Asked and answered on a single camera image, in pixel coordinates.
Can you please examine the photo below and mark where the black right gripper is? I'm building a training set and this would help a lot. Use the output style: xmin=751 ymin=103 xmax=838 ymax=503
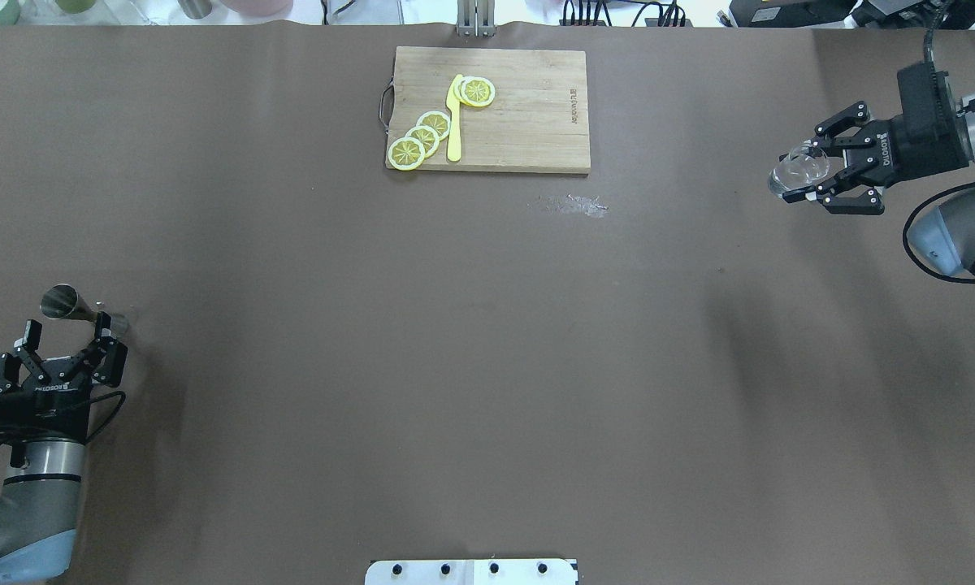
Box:
xmin=782 ymin=63 xmax=969 ymax=216

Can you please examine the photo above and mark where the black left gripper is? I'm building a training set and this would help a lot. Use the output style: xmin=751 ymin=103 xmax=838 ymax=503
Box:
xmin=0 ymin=314 xmax=128 ymax=440

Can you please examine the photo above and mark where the clear glass measuring cup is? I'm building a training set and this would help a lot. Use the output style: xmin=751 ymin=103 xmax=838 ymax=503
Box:
xmin=769 ymin=141 xmax=830 ymax=197

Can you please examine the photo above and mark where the steel double jigger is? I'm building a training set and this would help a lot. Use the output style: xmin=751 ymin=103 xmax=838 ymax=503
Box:
xmin=41 ymin=283 xmax=130 ymax=336

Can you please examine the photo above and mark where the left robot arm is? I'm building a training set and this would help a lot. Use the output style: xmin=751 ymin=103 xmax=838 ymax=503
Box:
xmin=0 ymin=312 xmax=128 ymax=584

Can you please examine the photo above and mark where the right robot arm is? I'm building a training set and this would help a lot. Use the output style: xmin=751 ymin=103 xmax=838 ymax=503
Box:
xmin=769 ymin=63 xmax=975 ymax=286

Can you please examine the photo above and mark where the wooden cutting board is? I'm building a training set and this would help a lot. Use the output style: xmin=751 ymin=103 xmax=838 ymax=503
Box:
xmin=386 ymin=45 xmax=592 ymax=176

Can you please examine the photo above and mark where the yellow plastic knife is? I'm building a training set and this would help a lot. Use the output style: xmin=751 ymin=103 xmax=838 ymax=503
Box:
xmin=445 ymin=74 xmax=464 ymax=163

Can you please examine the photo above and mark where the black camera cable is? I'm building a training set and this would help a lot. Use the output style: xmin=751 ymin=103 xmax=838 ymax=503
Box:
xmin=902 ymin=0 xmax=975 ymax=284

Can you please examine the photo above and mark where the aluminium frame post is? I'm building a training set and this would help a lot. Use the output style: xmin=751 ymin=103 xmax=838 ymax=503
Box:
xmin=457 ymin=0 xmax=497 ymax=38

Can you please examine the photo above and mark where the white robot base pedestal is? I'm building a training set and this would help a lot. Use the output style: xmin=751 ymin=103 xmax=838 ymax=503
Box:
xmin=364 ymin=558 xmax=580 ymax=584

